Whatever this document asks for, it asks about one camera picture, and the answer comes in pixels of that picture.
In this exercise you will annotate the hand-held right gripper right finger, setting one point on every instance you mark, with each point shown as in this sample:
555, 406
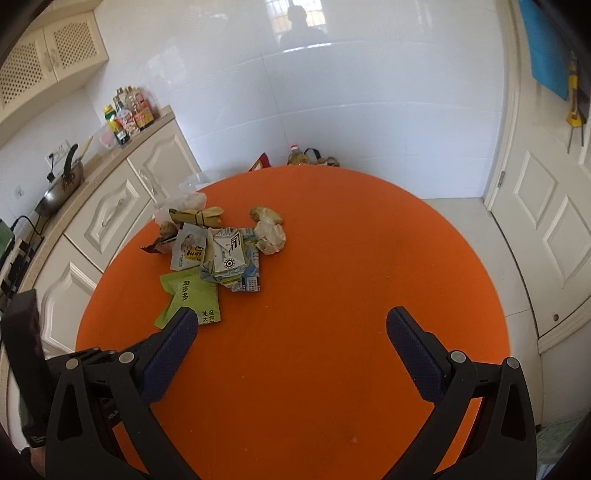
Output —
415, 360

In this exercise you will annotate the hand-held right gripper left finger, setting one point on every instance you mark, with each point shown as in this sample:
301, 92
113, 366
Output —
171, 355

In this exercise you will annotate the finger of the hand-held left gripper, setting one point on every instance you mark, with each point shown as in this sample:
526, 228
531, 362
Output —
91, 354

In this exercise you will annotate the green snack packet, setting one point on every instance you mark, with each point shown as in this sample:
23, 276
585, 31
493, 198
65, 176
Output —
189, 295

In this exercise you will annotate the white snack packet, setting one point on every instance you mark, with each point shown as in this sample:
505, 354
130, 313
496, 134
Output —
187, 249

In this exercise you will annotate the dark wrapper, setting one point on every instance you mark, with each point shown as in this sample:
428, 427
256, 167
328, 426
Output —
154, 248

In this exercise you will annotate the blue white carton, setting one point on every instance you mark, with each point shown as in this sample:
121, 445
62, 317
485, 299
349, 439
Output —
250, 278

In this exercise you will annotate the white black carton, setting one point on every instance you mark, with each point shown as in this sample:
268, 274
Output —
228, 256

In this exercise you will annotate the small brown lump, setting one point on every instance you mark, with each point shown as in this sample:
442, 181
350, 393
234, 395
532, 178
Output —
167, 228

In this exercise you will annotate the leaf bundle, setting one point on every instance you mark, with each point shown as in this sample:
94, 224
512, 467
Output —
194, 217

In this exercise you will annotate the beige paper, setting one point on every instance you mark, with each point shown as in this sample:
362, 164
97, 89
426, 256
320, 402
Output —
270, 237

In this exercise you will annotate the clear plastic bag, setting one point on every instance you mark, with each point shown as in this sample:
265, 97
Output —
189, 196

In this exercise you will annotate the tan paper wad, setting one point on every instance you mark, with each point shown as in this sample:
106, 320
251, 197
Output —
265, 214

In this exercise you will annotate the black stove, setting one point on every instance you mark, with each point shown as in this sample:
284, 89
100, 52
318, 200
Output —
18, 265

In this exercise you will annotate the green box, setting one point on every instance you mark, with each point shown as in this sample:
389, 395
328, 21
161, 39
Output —
4, 240

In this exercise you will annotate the cream kitchen base cabinet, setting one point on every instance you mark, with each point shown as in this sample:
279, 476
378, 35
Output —
115, 203

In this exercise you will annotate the pale green patterned mat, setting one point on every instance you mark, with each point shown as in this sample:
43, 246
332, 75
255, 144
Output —
558, 447

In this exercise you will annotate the steel frying pan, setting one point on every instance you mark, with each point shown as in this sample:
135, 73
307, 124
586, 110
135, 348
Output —
60, 189

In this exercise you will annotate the cream panel door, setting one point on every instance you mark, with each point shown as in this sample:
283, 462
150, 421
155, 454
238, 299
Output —
545, 207

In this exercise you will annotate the red bag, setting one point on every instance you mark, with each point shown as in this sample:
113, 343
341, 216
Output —
261, 162

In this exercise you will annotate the pink plastic container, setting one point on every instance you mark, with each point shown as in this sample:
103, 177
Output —
105, 138

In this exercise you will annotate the dark sauce bottle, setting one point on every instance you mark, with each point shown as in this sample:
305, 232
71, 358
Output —
122, 127

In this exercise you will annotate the yellow green seasoning bottle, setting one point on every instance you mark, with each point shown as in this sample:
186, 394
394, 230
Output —
110, 121

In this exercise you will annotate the cooking oil bottle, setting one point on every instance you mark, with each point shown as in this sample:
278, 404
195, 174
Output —
298, 157

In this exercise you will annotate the grey hanging cloth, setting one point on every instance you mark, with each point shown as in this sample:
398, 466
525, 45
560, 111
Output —
585, 106

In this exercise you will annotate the yellow hanging tool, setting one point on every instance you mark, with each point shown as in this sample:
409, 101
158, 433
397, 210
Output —
574, 92

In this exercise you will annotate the blue towel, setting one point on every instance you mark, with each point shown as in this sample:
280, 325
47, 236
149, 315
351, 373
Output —
545, 46

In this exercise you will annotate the small white wall socket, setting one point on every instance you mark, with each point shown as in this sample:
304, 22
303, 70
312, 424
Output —
19, 191

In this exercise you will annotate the cream lattice wall cabinet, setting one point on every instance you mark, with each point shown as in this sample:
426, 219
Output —
69, 46

